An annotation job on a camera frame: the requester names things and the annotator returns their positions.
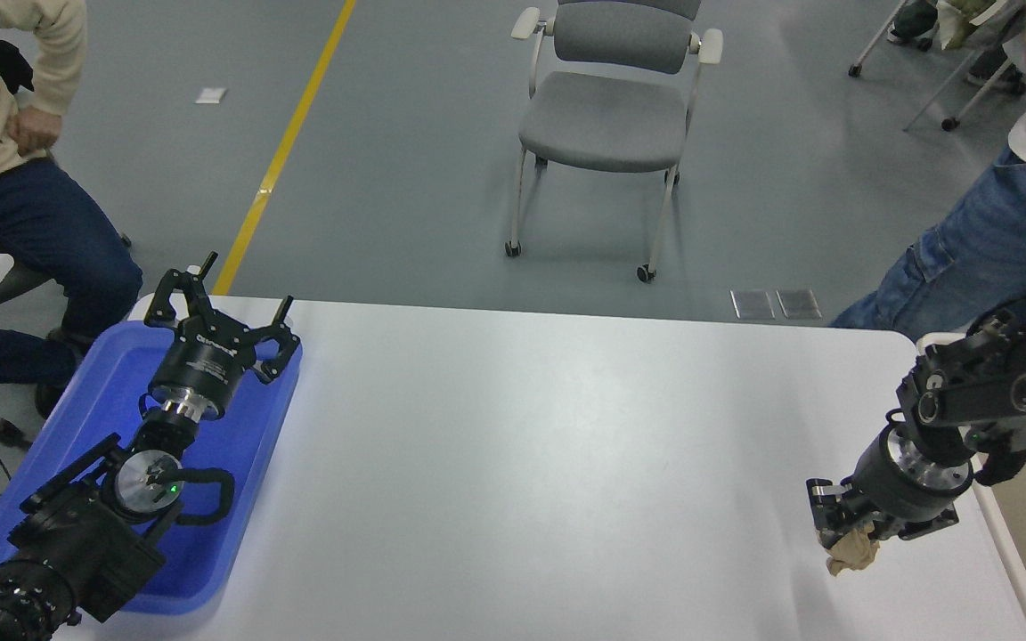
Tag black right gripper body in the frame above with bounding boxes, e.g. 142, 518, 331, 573
844, 441, 961, 542

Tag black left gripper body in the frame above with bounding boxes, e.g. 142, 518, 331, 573
148, 312, 257, 418

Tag tan paper ball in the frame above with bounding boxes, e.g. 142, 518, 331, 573
825, 523, 881, 577

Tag seated person's hand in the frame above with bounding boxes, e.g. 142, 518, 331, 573
5, 107, 64, 157

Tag blue plastic tray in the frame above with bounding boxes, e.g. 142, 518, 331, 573
0, 320, 305, 617

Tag seated person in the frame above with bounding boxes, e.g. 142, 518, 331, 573
0, 0, 144, 419

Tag metal floor plate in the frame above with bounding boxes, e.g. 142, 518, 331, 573
777, 290, 821, 320
731, 290, 775, 321

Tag standing person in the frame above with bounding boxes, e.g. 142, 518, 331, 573
829, 0, 1026, 344

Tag black garment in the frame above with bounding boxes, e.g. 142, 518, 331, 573
0, 36, 36, 95

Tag grey office chair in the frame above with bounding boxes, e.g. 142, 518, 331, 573
504, 0, 725, 284

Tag person's foot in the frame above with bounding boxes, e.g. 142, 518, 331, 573
887, 0, 941, 45

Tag pale bag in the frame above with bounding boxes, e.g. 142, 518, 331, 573
936, 0, 1026, 50

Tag white wheeled chair frame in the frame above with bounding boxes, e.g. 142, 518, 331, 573
847, 0, 1026, 133

